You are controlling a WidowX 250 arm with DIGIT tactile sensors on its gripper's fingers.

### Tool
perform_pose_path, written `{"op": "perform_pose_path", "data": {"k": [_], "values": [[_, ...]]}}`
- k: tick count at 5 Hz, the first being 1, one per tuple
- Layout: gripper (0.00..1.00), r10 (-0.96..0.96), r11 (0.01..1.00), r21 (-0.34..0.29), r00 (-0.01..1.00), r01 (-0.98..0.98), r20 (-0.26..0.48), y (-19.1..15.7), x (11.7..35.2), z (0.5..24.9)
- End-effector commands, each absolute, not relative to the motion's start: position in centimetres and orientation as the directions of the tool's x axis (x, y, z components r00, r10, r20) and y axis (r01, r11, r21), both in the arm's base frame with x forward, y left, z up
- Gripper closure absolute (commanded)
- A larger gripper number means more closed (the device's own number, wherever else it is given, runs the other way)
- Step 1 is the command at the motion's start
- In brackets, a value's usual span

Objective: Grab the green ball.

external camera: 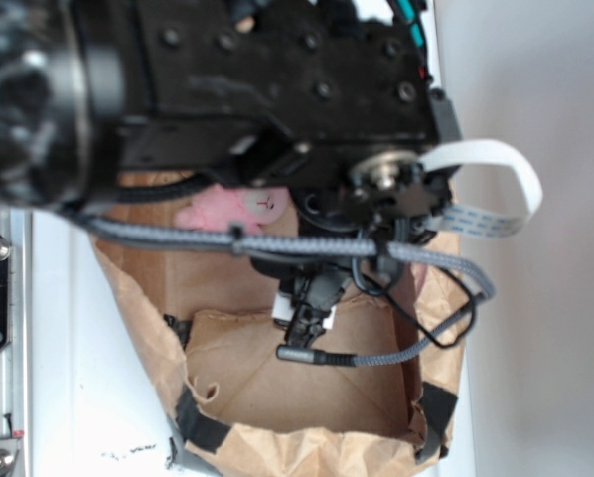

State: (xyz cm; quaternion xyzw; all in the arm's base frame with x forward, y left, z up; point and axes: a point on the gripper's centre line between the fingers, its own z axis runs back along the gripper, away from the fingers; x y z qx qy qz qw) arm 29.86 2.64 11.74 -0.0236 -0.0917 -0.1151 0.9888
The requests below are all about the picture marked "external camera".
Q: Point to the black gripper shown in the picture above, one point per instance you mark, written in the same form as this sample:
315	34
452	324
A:
390	196

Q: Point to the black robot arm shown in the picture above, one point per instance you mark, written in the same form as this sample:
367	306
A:
105	103

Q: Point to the pink plush bunny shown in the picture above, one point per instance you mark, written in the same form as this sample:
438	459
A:
216	208

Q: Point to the brown paper bag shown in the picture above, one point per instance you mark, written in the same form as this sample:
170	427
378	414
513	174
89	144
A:
200	324

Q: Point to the white plastic bin lid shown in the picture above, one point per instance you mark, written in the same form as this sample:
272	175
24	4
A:
93	405

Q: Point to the aluminium frame rail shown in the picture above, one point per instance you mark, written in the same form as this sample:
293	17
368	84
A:
15	395

